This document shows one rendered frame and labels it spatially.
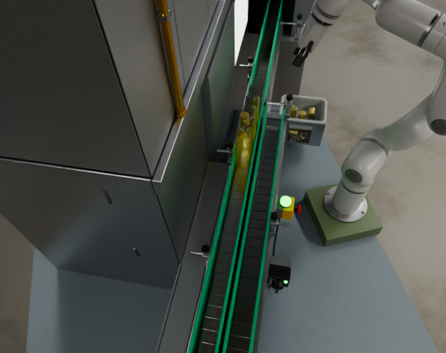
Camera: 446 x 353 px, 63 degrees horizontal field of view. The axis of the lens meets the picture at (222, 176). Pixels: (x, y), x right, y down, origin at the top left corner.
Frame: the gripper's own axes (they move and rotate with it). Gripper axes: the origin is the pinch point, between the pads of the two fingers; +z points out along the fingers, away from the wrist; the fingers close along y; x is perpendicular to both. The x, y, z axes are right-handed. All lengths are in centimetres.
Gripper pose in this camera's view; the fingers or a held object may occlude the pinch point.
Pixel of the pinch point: (298, 56)
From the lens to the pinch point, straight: 129.6
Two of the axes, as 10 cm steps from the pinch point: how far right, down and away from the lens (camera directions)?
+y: -2.0, 8.0, -5.7
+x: 9.3, 3.4, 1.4
